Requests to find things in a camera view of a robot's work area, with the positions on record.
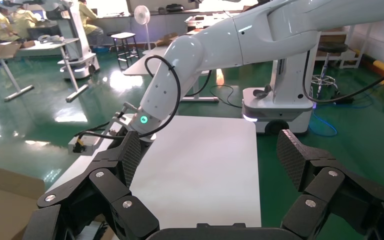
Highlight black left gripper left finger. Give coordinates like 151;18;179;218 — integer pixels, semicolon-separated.
23;130;160;240

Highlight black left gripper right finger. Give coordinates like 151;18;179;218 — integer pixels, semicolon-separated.
276;129;384;240

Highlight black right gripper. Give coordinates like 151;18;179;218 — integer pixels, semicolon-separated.
107;127;130;152

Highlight brown cardboard storage box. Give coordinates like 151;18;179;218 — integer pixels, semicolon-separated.
0;163;117;240

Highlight white printed paper manual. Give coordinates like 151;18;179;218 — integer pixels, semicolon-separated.
76;220;113;240

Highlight white wheeled robot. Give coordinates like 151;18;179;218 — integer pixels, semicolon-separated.
44;0;101;81
241;33;322;135

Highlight black power adapter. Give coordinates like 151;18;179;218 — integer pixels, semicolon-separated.
330;95;355;106

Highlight white top black stool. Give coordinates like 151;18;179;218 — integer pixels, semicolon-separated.
110;31;141;67

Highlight long white table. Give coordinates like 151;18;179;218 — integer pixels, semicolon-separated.
0;37;91;103

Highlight grey long counter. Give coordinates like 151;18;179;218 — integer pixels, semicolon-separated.
92;8;213;46

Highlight white headset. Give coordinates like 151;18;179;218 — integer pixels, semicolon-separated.
36;34;64;45

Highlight white standing fan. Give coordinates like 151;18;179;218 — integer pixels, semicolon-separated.
133;4;152;56

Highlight seated person yellow coat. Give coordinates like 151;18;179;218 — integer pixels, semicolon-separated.
77;0;106;48
0;5;21;43
12;3;44;40

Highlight black seat metal stool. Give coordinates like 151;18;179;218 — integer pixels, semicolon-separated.
311;41;349;98

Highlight black bag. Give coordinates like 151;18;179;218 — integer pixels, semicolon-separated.
165;3;185;13

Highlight blue floor cable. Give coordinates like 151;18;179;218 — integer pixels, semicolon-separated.
309;102;375;138

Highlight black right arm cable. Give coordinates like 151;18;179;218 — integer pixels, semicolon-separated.
74;54;384;140

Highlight black floor cable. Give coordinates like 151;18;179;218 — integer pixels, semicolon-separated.
209;84;243;110

